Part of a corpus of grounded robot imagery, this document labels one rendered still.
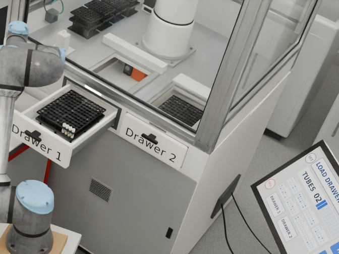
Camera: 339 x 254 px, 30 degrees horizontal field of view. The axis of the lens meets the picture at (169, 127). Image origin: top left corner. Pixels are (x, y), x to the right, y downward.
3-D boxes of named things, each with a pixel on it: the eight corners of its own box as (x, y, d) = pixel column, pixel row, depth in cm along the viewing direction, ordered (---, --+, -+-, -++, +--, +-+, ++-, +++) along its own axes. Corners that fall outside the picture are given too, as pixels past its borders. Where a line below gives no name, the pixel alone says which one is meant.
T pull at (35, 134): (39, 143, 229) (40, 140, 228) (23, 133, 231) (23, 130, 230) (46, 138, 232) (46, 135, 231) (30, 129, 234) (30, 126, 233)
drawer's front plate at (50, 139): (65, 169, 234) (70, 146, 227) (5, 131, 241) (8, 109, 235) (68, 167, 235) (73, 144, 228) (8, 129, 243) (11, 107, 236)
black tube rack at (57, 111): (70, 146, 242) (73, 133, 238) (34, 124, 246) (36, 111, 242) (103, 121, 258) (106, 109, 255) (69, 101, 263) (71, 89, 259)
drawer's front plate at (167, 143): (178, 170, 250) (186, 149, 243) (118, 134, 257) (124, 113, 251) (180, 168, 251) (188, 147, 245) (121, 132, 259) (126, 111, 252)
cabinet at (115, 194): (153, 306, 296) (201, 184, 249) (-14, 195, 324) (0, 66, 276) (235, 200, 369) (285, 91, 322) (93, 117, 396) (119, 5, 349)
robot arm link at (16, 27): (6, 28, 231) (9, 17, 237) (3, 53, 237) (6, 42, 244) (28, 32, 232) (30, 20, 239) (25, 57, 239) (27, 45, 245)
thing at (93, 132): (65, 162, 235) (68, 149, 231) (12, 128, 241) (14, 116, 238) (124, 117, 265) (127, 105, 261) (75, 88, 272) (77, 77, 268)
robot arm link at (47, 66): (69, 56, 190) (66, 42, 237) (32, 51, 188) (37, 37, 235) (64, 94, 192) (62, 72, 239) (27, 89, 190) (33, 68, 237)
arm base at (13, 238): (49, 263, 201) (52, 242, 195) (0, 256, 199) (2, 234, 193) (56, 230, 213) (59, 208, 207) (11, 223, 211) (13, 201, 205)
